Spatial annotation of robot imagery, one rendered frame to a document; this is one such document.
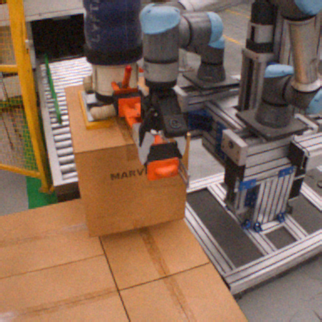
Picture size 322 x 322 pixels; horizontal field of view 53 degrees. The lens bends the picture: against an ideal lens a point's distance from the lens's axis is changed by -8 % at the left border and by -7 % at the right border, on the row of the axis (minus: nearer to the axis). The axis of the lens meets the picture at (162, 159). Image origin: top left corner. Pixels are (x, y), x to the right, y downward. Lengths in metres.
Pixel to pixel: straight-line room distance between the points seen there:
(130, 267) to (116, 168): 0.45
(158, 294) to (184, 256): 0.22
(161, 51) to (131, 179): 0.63
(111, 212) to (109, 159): 0.24
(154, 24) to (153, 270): 1.00
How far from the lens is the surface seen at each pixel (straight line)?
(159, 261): 1.45
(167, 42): 0.70
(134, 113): 1.02
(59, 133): 2.38
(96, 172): 1.18
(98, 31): 1.22
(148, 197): 1.30
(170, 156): 0.81
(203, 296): 1.35
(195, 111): 1.74
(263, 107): 1.37
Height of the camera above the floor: 1.68
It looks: 35 degrees down
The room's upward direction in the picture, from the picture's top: straight up
